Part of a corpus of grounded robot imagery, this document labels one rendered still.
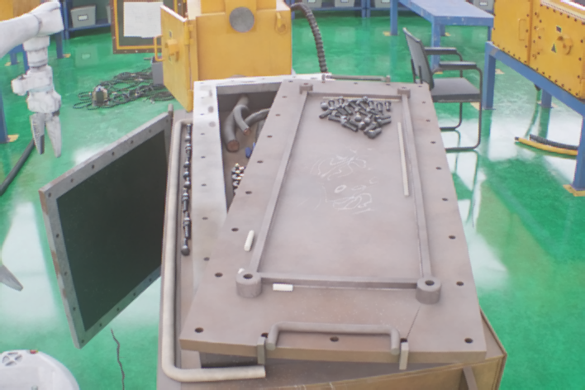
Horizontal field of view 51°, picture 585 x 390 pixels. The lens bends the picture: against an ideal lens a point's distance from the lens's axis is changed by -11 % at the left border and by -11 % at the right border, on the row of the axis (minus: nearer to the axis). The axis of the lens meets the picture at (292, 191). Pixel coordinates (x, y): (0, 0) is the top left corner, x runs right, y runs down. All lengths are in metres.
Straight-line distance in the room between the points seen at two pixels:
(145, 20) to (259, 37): 1.68
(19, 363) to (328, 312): 1.78
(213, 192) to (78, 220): 0.65
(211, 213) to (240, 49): 2.70
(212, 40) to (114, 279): 2.10
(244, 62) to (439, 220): 2.85
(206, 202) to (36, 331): 2.12
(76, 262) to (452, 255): 1.20
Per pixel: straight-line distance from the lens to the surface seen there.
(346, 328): 0.98
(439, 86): 5.17
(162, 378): 1.12
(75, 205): 1.96
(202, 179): 1.51
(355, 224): 1.26
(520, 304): 3.49
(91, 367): 3.10
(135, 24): 5.50
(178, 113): 2.26
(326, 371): 1.12
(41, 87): 1.77
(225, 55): 4.00
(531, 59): 5.34
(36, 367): 2.59
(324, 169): 1.48
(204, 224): 1.32
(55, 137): 1.80
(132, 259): 2.26
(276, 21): 3.98
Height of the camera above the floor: 1.98
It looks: 26 degrees down
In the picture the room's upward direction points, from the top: 1 degrees counter-clockwise
